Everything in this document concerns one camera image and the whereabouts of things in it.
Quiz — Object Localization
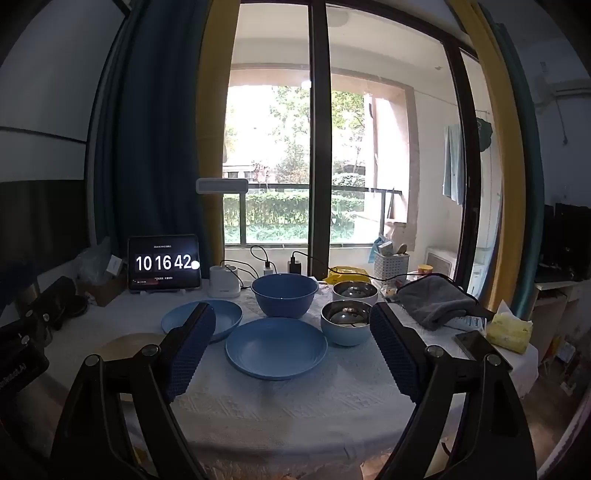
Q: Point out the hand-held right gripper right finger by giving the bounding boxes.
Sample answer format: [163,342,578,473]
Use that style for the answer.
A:
[369,301,539,480]

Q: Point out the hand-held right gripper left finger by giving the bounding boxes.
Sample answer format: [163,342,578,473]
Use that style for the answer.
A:
[48,301,217,480]

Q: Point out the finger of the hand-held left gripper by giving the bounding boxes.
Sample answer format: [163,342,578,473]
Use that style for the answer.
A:
[25,276,77,320]
[41,295,89,347]

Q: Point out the blue plate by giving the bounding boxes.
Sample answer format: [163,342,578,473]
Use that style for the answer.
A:
[161,300,243,344]
[225,318,328,380]

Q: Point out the steel bowl light blue outside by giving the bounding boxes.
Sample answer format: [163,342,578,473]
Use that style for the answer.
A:
[321,300,372,347]

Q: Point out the steel bowl white outside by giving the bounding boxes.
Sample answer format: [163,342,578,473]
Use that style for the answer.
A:
[332,280,379,308]

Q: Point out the large blue bowl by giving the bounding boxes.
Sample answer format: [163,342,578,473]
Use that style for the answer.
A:
[252,273,319,319]

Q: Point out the cardboard box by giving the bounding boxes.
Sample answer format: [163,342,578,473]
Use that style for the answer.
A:
[76,272,127,308]

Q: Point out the clear plastic bag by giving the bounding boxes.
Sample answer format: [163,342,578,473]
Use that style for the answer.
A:
[76,237,125,282]

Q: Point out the round wooden board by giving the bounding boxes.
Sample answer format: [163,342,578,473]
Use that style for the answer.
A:
[99,332,169,365]

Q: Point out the grey towel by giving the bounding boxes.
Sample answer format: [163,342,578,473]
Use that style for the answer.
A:
[397,274,481,330]

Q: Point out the white desk lamp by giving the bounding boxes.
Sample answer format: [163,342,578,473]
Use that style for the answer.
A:
[196,178,249,298]

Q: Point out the white blue packet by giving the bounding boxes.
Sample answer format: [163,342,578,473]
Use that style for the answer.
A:
[445,316,488,333]

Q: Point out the white perforated basket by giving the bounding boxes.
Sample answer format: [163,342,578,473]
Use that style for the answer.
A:
[374,251,410,283]

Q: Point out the dark smartphone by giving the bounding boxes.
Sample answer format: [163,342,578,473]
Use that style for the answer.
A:
[454,330,513,372]

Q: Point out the yellow wipes pack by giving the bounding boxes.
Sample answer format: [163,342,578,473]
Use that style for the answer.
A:
[323,266,370,284]

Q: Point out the black tablet with clock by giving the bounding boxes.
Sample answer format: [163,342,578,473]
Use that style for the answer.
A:
[128,234,202,291]

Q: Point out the white outdoor unit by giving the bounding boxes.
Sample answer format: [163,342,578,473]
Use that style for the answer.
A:
[425,247,458,278]

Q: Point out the white textured tablecloth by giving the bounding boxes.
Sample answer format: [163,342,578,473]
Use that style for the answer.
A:
[9,277,539,462]

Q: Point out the yellow tissue packet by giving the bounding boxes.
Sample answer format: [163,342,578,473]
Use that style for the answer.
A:
[487,300,534,354]

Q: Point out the black balcony railing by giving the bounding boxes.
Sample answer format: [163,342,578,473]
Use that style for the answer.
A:
[224,182,402,245]

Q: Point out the light wooden desk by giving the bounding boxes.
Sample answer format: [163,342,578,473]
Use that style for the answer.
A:
[536,277,591,370]

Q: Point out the teal curtain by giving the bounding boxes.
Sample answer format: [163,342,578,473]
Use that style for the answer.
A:
[95,0,208,278]
[480,0,548,319]

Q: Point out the hanging light blue cloth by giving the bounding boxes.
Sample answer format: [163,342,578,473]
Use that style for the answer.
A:
[442,124,466,205]

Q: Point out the yellow curtain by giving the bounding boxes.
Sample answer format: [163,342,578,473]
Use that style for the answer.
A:
[448,0,527,310]
[198,0,241,273]

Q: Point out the dark monitor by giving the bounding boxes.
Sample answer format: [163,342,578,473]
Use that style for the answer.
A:
[542,203,591,282]

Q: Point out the white air conditioner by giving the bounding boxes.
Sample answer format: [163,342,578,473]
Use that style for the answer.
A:
[551,80,591,97]

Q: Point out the thin black lamp cable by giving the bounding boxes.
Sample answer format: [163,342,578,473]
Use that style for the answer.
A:
[221,261,254,287]

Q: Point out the black looped cable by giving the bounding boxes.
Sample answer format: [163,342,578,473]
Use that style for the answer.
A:
[250,246,271,278]

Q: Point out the long black cable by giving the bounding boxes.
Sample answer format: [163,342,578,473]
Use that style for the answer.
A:
[291,251,481,305]

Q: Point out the black door frame post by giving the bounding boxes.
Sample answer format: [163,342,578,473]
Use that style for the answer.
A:
[308,0,334,278]

